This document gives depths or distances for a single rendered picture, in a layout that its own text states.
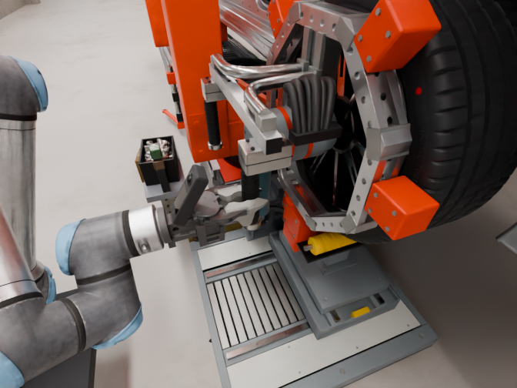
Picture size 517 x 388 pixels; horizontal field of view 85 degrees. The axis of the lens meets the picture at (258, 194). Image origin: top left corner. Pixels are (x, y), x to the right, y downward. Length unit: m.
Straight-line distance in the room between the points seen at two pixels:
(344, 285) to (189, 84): 0.94
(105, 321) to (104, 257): 0.10
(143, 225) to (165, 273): 0.99
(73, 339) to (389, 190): 0.56
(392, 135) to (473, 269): 1.35
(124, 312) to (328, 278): 0.82
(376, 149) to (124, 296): 0.51
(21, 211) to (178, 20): 0.69
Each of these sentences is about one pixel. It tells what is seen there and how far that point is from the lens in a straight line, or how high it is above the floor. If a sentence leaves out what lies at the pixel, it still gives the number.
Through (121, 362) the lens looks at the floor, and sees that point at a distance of 1.38.
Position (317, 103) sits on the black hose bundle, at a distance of 0.50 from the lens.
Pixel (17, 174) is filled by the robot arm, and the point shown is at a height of 0.80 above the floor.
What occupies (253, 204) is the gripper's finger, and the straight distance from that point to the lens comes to 0.55.
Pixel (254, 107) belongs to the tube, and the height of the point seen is 1.01.
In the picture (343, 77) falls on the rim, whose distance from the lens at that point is 0.78.
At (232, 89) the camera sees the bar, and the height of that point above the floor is 0.98.
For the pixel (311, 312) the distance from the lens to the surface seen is 1.20.
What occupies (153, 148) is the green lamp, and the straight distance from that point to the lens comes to 1.10.
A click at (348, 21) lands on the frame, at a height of 1.12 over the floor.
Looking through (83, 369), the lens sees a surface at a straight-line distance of 1.08.
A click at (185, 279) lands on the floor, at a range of 1.47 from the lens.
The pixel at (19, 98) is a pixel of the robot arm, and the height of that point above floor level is 0.96.
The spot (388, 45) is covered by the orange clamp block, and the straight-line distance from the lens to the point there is 0.51.
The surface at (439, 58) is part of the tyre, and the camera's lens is 0.57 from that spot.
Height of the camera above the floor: 1.21
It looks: 41 degrees down
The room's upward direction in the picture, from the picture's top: straight up
